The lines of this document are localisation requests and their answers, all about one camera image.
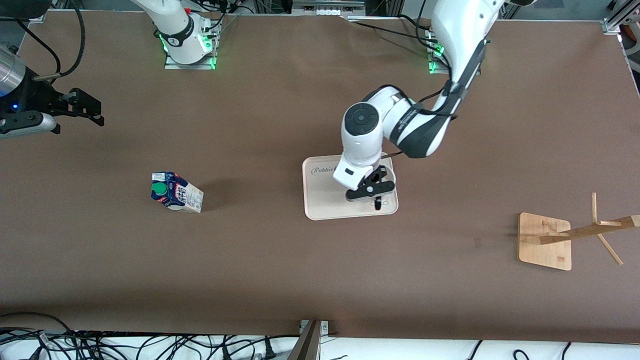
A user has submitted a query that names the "white smiley mug black handle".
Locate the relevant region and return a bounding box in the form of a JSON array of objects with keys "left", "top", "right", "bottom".
[{"left": 372, "top": 162, "right": 397, "bottom": 211}]

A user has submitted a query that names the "blue milk carton green cap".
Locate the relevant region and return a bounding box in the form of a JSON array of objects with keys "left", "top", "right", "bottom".
[{"left": 151, "top": 171, "right": 205, "bottom": 214}]

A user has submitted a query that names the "beige rabbit print tray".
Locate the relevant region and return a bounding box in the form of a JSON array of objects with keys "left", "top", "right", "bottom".
[{"left": 302, "top": 155, "right": 400, "bottom": 221}]

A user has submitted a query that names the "wooden mug rack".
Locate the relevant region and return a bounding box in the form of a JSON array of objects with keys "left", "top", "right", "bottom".
[{"left": 517, "top": 192, "right": 640, "bottom": 271}]

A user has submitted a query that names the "grey electronics box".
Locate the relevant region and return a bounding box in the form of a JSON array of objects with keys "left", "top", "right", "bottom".
[{"left": 291, "top": 0, "right": 367, "bottom": 17}]

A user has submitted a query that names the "dark metal beam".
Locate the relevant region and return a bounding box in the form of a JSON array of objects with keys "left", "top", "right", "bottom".
[{"left": 286, "top": 320, "right": 322, "bottom": 360}]

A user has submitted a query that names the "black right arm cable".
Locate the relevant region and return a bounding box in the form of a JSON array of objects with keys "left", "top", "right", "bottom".
[{"left": 15, "top": 0, "right": 87, "bottom": 81}]

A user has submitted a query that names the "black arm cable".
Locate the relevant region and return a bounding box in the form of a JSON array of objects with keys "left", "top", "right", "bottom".
[
  {"left": 380, "top": 37, "right": 493, "bottom": 161},
  {"left": 15, "top": 0, "right": 87, "bottom": 81}
]

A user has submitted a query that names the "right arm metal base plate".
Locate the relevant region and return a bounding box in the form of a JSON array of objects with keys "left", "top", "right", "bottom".
[{"left": 164, "top": 34, "right": 219, "bottom": 71}]

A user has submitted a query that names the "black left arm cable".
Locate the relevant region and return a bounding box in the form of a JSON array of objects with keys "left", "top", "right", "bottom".
[{"left": 380, "top": 37, "right": 493, "bottom": 161}]

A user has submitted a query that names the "black table cable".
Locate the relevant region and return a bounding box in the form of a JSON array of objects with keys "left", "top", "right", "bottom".
[
  {"left": 347, "top": 19, "right": 442, "bottom": 45},
  {"left": 397, "top": 14, "right": 441, "bottom": 32}
]

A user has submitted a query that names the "small metal bracket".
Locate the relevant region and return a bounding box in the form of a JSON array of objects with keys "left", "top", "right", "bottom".
[{"left": 299, "top": 320, "right": 331, "bottom": 335}]

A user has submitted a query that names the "aluminium frame profile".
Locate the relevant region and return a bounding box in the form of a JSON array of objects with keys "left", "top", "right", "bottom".
[{"left": 602, "top": 0, "right": 640, "bottom": 36}]

